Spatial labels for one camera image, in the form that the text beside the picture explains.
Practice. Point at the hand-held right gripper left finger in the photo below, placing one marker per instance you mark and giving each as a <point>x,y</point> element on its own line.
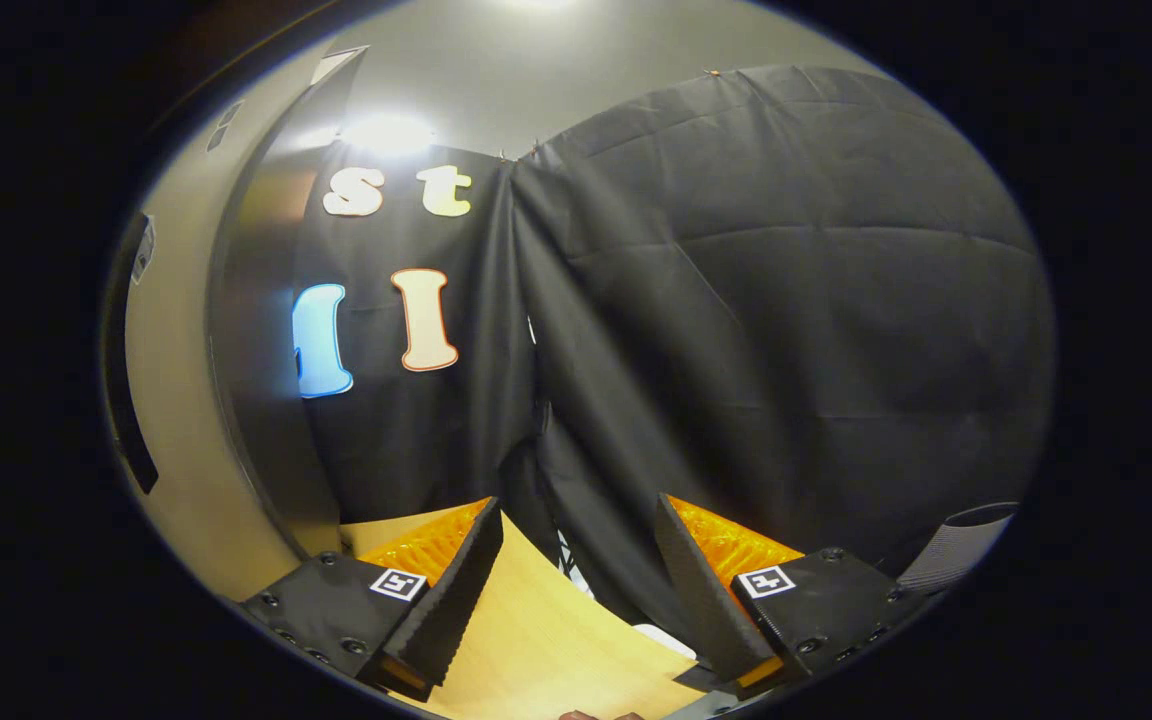
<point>461,600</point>

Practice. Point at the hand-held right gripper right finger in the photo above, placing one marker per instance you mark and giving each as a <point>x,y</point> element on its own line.
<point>701,600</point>

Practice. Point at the white cabinet door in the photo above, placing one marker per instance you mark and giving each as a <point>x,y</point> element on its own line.
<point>176,420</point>

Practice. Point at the white cabinet with shelves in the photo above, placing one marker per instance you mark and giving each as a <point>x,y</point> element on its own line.
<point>266,400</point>

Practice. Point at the white sheet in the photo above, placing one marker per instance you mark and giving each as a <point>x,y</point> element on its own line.
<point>666,640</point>

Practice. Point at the black backdrop cloth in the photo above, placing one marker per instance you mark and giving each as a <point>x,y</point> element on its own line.
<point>786,330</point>

